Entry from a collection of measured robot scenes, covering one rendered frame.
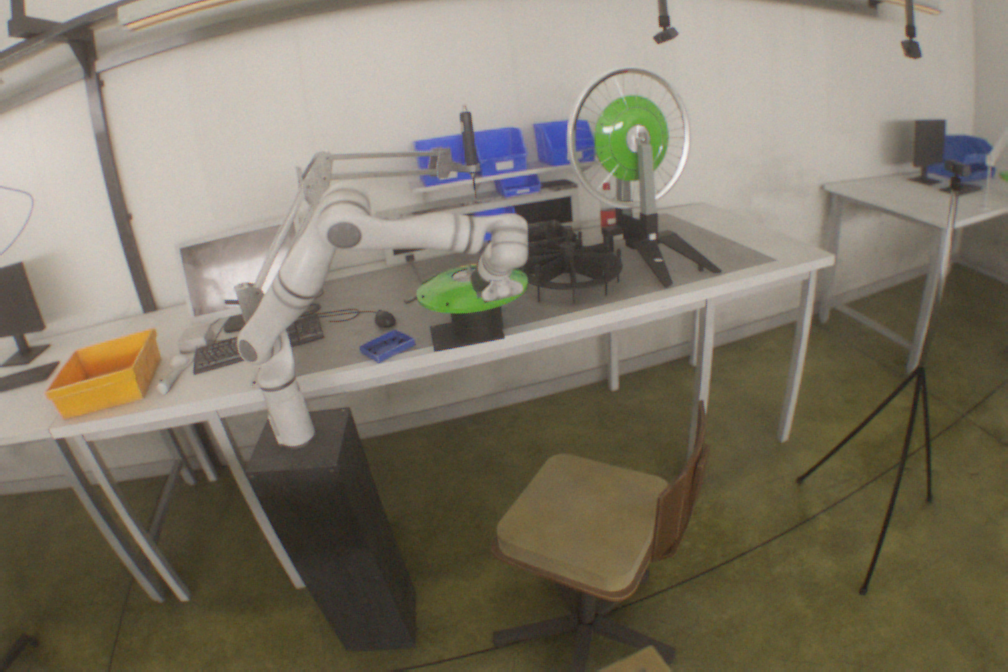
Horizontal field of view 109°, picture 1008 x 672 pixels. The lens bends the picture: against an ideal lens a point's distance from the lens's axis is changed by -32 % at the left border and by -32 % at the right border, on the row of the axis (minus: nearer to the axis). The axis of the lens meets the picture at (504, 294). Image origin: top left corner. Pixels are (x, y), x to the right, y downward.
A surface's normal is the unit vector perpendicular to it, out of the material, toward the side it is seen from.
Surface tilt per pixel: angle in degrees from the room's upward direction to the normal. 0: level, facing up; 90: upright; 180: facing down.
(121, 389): 94
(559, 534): 0
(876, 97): 90
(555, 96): 90
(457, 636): 0
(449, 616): 0
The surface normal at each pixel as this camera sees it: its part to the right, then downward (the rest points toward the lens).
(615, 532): -0.11, -0.91
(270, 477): 0.11, 0.38
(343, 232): 0.21, 0.71
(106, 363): 0.37, 0.26
